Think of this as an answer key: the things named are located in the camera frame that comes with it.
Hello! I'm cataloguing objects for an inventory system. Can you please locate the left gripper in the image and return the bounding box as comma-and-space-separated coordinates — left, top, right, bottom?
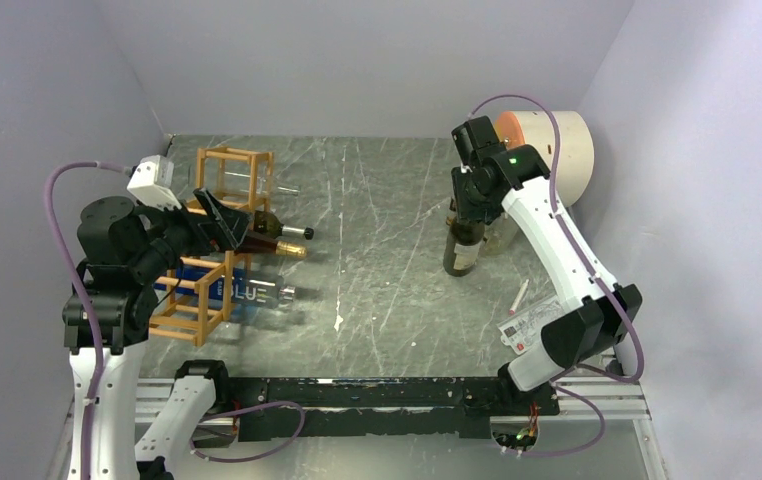
132, 184, 253, 279

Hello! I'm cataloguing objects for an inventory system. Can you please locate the dark green wine bottle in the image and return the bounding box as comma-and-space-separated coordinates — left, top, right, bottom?
443, 216, 486, 277

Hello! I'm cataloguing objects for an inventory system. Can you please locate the clear bottle brown label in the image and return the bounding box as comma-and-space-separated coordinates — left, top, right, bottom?
446, 198, 456, 226

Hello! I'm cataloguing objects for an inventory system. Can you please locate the clear round bottle white label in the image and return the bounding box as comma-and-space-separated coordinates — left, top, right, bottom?
482, 212, 519, 256

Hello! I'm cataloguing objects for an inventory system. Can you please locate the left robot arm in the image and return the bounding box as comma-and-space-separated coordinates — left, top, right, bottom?
62, 189, 252, 479

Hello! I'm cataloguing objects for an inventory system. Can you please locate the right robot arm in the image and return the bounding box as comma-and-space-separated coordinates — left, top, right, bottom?
451, 116, 642, 414

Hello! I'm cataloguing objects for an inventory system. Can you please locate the left white base arm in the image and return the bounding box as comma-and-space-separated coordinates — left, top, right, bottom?
135, 359, 230, 479

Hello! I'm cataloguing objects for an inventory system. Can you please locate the dark red bottle gold cap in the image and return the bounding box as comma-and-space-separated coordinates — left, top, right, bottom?
234, 230, 308, 259

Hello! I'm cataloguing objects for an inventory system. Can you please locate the clear blue labelled bottle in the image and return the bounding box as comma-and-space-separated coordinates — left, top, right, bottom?
176, 266, 296, 309

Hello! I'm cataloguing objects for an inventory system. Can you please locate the wooden wine rack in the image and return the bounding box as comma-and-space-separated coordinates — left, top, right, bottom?
149, 146, 274, 347

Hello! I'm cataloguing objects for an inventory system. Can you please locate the cream cylinder orange face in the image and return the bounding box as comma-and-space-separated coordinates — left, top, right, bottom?
493, 111, 595, 206

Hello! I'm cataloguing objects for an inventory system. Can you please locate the white pen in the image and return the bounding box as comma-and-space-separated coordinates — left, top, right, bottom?
508, 279, 530, 315

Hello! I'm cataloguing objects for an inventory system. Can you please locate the white paper card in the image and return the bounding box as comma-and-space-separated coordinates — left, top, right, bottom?
498, 296, 563, 356

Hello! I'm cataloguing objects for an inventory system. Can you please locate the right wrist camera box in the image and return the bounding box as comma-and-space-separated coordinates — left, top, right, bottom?
451, 116, 505, 168

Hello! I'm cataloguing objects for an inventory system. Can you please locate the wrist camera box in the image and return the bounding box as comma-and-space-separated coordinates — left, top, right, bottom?
451, 116, 505, 168
127, 155, 181, 210

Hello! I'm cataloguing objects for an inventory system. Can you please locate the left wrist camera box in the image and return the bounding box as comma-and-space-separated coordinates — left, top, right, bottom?
127, 155, 181, 210

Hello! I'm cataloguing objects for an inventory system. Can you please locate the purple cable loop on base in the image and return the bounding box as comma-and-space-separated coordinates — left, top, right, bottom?
187, 400, 305, 465

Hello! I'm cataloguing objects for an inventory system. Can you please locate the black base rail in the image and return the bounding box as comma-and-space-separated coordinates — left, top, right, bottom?
230, 377, 560, 441

